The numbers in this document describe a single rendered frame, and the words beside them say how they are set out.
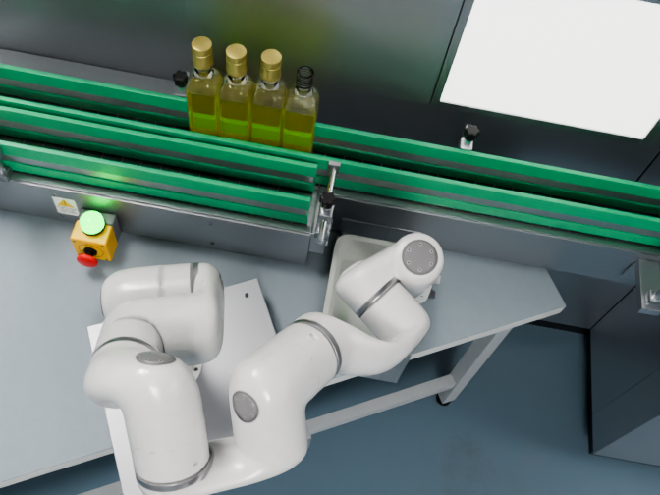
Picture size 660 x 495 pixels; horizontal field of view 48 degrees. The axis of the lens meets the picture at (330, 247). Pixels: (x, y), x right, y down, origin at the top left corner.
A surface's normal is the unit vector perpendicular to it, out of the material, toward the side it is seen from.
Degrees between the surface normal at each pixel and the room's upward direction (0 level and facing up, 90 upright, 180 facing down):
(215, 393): 2
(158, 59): 90
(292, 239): 90
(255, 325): 2
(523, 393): 0
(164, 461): 50
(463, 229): 90
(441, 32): 90
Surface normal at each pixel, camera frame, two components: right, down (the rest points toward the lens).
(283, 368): 0.42, -0.65
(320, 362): 0.76, -0.19
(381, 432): 0.10, -0.48
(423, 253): 0.06, -0.24
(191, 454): 0.75, 0.18
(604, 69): -0.15, 0.86
